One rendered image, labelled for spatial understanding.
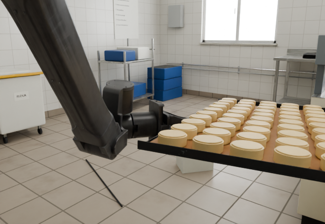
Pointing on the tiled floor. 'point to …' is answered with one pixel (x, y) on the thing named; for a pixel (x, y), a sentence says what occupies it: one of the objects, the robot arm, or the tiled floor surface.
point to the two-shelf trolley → (129, 70)
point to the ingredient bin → (20, 101)
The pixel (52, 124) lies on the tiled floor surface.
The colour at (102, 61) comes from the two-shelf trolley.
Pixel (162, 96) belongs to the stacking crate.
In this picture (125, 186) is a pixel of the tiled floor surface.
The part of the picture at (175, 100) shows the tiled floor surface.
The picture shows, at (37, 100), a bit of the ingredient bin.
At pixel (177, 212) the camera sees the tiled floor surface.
